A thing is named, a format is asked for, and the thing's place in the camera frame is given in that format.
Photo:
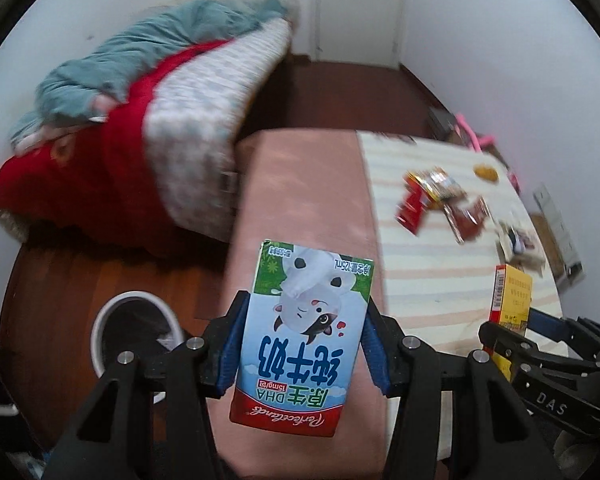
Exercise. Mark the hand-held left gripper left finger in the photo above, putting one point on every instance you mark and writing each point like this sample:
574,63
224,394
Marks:
232,355

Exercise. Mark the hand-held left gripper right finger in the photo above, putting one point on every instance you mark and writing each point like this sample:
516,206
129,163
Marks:
373,357

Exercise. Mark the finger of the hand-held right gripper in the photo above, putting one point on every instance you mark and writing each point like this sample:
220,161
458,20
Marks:
547,326
545,390

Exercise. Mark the yellow cardboard box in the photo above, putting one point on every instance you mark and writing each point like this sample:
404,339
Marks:
512,300

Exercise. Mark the blue and white milk carton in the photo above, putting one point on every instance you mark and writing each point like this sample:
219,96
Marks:
300,340

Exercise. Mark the white and purple packet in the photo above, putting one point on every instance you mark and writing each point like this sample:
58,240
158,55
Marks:
520,245

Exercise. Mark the white round waste bin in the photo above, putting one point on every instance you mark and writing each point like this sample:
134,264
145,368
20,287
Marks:
130,317

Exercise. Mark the dark red snack wrapper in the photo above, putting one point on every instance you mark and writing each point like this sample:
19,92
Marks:
467,220

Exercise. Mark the red snack packet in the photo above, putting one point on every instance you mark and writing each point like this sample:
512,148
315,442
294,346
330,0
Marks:
411,207

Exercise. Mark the orange bun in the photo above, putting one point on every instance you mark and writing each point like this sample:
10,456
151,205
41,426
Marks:
486,172

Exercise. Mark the yellow and red snack wrapper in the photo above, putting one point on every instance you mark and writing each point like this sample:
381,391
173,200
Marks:
437,185

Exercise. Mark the grey flat box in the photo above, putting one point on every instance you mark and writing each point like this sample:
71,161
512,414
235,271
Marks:
562,240

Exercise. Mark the striped cream cloth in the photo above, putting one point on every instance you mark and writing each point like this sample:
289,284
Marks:
430,280

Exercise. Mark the pink tablecloth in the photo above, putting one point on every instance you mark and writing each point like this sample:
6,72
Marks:
305,195

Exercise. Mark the pink plastic hanger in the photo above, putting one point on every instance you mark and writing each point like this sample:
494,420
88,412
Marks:
472,132

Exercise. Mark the red fleece blanket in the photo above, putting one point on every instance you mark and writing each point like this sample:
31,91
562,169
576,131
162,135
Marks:
120,175

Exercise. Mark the dark box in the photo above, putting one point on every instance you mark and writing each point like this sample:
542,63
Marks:
440,122

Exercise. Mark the checkered bed sheet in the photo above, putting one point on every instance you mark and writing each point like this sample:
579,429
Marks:
205,125

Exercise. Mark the pale pink cloth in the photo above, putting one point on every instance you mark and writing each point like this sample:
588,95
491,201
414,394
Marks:
102,106

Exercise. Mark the teal quilt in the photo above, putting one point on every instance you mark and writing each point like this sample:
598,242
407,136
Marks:
145,45

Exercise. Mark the white door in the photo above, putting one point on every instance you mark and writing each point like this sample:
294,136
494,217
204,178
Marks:
360,10

